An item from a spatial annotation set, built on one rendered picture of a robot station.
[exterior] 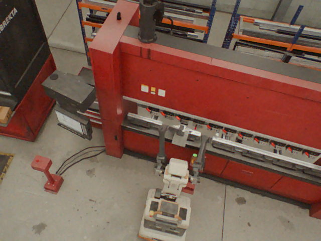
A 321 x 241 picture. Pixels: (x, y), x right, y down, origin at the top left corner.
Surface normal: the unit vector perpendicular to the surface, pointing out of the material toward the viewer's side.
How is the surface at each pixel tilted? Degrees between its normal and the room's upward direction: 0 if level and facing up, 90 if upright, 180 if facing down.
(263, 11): 90
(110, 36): 0
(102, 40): 0
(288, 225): 0
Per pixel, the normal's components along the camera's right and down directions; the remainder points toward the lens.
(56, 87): 0.06, -0.55
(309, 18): -0.21, 0.80
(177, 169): -0.11, 0.22
